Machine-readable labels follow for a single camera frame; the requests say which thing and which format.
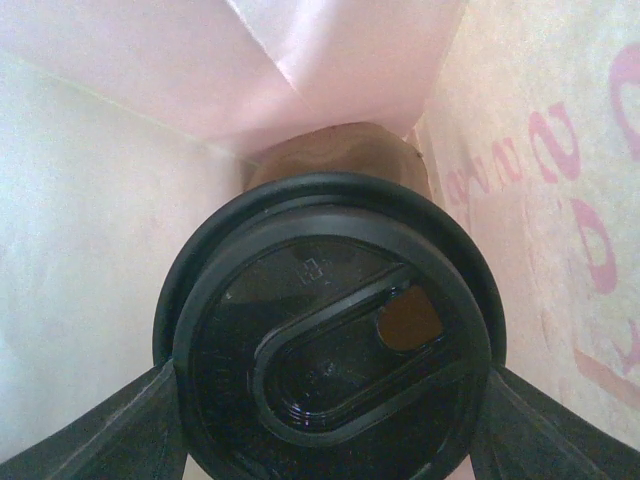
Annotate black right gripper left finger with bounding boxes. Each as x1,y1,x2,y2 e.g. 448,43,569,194
1,361,187,479

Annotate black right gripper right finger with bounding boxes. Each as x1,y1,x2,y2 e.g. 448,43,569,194
470,367,639,480

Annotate black coffee cup lid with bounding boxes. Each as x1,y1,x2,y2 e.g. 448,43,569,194
153,174,506,479

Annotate cream paper bag pink sides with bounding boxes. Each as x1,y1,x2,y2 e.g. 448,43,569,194
1,1,639,459

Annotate brown pulp cup carrier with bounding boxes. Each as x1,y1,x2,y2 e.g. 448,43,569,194
245,122,432,199

